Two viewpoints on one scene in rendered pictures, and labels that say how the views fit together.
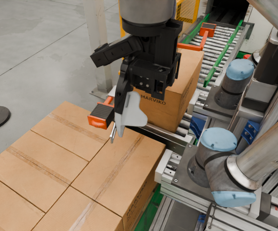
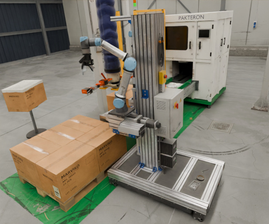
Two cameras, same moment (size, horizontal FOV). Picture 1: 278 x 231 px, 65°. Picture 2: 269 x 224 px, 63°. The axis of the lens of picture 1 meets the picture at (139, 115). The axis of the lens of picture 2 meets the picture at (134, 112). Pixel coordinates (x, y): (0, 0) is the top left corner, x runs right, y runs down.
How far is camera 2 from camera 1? 194 cm
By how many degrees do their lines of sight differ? 22
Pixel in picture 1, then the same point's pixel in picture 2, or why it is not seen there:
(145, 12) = (84, 51)
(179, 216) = (129, 163)
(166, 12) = (87, 51)
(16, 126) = not seen: hidden behind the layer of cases
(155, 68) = (87, 60)
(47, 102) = not seen: hidden behind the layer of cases
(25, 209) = (53, 145)
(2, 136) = not seen: hidden behind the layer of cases
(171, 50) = (89, 57)
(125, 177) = (101, 137)
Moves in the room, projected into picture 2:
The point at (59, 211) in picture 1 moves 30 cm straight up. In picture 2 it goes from (69, 146) to (64, 125)
